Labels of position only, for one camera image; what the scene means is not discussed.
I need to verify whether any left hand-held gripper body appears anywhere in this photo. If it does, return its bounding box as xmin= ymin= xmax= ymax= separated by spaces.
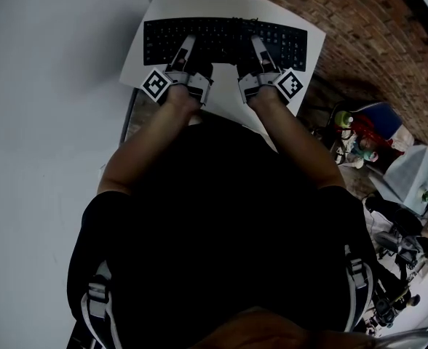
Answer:
xmin=140 ymin=62 xmax=215 ymax=108

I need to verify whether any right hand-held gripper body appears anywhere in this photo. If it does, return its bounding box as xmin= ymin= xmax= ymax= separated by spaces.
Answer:
xmin=237 ymin=63 xmax=305 ymax=105

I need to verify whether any black keyboard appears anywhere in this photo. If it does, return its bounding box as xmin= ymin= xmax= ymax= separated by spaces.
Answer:
xmin=143 ymin=16 xmax=309 ymax=73

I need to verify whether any person's left forearm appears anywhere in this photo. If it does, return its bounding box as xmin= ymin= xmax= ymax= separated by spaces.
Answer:
xmin=97 ymin=84 xmax=204 ymax=196

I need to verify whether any person's right forearm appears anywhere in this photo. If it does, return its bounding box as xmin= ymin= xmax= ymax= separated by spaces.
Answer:
xmin=248 ymin=87 xmax=346 ymax=190

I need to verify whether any white desk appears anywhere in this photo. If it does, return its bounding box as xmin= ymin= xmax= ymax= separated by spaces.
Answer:
xmin=119 ymin=0 xmax=327 ymax=153

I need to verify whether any green bottle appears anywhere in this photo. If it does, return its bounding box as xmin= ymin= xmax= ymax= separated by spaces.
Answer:
xmin=334 ymin=110 xmax=354 ymax=127

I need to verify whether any person's black shirt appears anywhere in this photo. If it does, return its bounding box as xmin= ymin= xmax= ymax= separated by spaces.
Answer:
xmin=67 ymin=113 xmax=379 ymax=349

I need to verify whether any pale grey box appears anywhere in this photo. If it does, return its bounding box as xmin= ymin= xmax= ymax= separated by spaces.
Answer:
xmin=379 ymin=143 xmax=428 ymax=206

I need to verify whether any black office chair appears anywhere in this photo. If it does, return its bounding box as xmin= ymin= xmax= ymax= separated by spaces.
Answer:
xmin=365 ymin=196 xmax=424 ymax=257

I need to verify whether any red cable bundle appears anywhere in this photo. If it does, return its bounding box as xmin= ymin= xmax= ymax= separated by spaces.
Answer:
xmin=350 ymin=113 xmax=395 ymax=147

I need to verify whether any grey backpack strap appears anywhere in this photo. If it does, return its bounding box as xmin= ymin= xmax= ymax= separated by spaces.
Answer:
xmin=80 ymin=260 xmax=116 ymax=349
xmin=344 ymin=244 xmax=376 ymax=333

